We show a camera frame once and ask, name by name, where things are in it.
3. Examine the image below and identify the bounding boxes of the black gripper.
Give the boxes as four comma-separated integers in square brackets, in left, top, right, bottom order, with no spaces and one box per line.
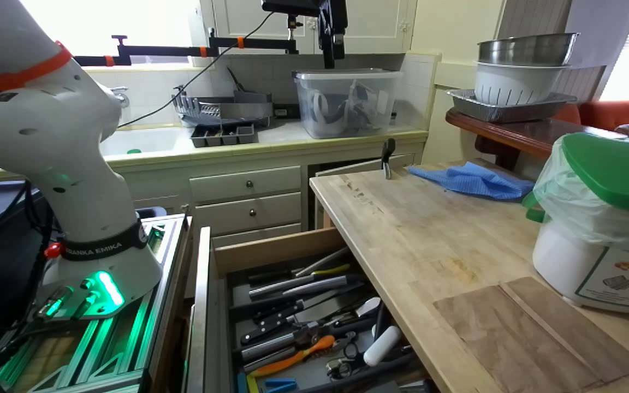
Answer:
[317,0,350,72]

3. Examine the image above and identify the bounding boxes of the wooden drawer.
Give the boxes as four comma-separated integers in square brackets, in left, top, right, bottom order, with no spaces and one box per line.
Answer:
[183,224,450,393]

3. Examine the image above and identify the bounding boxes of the clear plastic storage bin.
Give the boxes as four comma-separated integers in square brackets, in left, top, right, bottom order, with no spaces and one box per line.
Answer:
[292,68,401,142]

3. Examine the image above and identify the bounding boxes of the black dish rack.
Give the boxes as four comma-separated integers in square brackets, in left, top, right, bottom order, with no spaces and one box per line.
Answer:
[173,87,275,130]

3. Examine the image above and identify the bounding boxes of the dark compartment tray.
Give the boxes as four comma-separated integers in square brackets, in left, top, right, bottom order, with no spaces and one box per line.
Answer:
[190,120,260,150]

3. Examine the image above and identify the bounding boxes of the cream base cabinet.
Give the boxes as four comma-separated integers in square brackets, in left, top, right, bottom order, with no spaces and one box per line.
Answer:
[0,128,433,249]

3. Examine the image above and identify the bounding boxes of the metal baking tray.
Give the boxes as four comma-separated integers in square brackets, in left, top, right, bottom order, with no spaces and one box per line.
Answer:
[447,87,576,124]

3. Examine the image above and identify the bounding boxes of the white colander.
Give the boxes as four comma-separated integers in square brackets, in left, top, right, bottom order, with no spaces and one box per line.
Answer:
[471,60,607,109]

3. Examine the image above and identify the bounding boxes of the metal mixing bowl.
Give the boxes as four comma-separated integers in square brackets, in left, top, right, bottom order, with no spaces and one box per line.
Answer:
[475,29,576,68]

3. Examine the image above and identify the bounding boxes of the blue cloth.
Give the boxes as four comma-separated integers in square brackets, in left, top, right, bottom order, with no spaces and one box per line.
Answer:
[404,159,534,204]

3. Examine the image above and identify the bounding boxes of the dark wood side table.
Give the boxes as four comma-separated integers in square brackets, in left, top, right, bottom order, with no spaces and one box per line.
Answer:
[443,106,588,180]

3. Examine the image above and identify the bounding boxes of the yellow tipped metal tool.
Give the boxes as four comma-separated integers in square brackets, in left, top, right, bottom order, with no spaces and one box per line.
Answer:
[292,261,353,282]

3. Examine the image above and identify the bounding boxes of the red orange pot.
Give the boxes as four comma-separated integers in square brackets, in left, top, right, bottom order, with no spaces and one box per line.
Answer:
[552,98,629,133]

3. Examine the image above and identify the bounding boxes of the green bucket lid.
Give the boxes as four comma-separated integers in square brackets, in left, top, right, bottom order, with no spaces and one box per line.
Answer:
[559,127,629,217]

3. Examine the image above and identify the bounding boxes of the white green-lidded container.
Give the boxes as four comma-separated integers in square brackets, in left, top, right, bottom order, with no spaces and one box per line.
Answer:
[531,127,629,317]

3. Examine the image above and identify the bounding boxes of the grey cutlery tray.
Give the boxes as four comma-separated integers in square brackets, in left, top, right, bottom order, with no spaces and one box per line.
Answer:
[225,260,434,393]

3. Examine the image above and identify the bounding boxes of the blue plastic utensil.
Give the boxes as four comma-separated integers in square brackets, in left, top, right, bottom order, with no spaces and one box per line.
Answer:
[257,376,301,393]

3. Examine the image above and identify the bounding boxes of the dark wood veneer board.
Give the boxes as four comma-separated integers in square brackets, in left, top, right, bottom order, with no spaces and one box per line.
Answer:
[505,274,629,386]
[431,284,609,393]

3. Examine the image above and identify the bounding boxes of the black camera clamp stand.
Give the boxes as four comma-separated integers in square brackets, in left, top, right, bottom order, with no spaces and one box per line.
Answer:
[378,134,397,180]

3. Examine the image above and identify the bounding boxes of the thin black cable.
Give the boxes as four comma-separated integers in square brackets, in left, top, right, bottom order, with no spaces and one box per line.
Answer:
[116,8,278,130]

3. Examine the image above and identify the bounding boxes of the black mount bar orange clamps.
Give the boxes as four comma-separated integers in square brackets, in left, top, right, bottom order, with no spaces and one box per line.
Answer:
[72,29,305,69]

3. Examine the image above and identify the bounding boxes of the black handled knife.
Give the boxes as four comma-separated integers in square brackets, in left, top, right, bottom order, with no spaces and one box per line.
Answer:
[247,270,353,303]
[230,282,367,330]

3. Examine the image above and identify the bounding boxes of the white handled utensil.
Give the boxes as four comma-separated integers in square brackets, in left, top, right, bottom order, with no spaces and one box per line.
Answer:
[361,322,404,368]

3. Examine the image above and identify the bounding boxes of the orange handled utensil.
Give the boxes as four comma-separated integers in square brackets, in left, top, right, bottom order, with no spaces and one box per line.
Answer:
[247,333,339,379]

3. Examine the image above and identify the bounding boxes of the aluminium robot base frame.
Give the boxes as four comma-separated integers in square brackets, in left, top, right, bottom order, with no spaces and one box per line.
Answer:
[0,212,190,393]

